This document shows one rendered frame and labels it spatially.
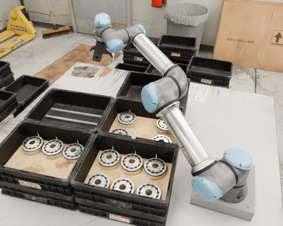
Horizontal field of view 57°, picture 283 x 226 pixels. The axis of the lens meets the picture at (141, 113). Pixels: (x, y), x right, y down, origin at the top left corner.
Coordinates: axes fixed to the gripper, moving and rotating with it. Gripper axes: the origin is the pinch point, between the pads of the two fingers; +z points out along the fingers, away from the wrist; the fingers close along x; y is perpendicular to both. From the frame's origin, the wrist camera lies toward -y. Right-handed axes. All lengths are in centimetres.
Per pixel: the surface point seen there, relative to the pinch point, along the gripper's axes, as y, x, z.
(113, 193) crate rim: -75, -27, -34
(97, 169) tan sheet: -65, -18, -16
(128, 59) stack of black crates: 78, -8, 120
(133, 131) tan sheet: -40, -30, -5
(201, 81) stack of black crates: 45, -81, 67
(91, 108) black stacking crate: -28.6, -2.5, 8.9
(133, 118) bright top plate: -32.3, -27.9, -3.8
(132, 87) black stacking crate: -4.1, -22.7, 17.0
